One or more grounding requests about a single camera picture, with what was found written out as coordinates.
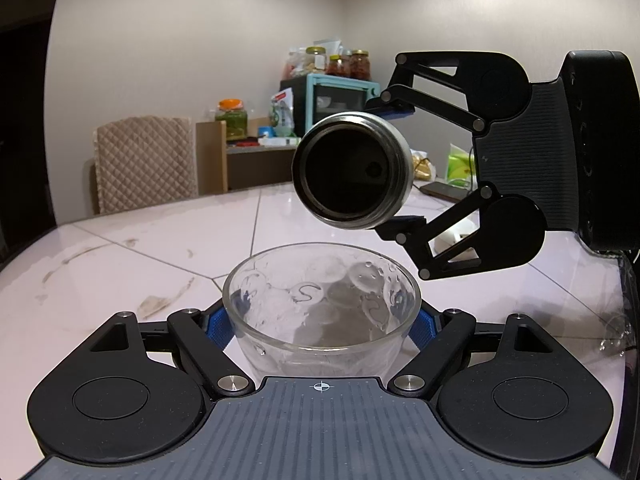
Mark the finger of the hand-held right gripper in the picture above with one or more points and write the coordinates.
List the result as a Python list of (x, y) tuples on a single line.
[(430, 102), (440, 222)]

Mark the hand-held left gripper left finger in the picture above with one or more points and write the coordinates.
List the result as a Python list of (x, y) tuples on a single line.
[(219, 329)]

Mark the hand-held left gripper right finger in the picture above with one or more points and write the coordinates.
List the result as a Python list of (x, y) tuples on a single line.
[(425, 329)]

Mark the clear glass bowl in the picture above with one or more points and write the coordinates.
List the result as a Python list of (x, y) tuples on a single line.
[(320, 320)]

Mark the stainless steel bottle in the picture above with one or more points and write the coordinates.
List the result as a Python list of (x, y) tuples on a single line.
[(350, 170)]

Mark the crumpled white tissue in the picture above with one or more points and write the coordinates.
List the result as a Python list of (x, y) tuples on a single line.
[(452, 237)]

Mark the black smartphone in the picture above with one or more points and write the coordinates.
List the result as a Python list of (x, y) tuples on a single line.
[(442, 191)]

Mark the gold foil wrapped item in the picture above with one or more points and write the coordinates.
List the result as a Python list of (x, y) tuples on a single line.
[(424, 166)]

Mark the green tissue packet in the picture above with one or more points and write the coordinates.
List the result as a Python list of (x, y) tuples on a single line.
[(460, 165)]

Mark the tall red-filled glass jar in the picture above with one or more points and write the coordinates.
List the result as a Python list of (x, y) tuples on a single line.
[(360, 66)]

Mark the teal toaster oven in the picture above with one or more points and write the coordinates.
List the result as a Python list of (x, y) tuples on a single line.
[(340, 97)]

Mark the small red-filled glass jar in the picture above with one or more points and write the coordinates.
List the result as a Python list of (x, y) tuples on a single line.
[(337, 67)]

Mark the glass jar with gold lid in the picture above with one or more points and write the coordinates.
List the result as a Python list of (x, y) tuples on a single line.
[(316, 60)]

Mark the clear bag of snacks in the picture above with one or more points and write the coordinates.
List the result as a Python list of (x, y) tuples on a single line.
[(294, 66)]

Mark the white and red packet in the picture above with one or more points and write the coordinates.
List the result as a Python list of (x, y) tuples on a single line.
[(282, 110)]

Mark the flat white box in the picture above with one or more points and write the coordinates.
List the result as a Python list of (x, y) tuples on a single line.
[(277, 142)]

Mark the small blue box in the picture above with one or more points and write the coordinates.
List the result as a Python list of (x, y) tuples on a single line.
[(265, 131)]

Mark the wooden shelf cabinet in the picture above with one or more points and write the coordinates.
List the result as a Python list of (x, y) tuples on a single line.
[(212, 160)]

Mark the beige quilted chair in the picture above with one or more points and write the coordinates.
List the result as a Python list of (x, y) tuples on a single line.
[(145, 160)]

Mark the clear plastic wrap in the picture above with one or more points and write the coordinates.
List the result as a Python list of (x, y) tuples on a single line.
[(620, 330)]

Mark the green jar with orange lid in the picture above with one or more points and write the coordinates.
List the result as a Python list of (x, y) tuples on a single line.
[(231, 122)]

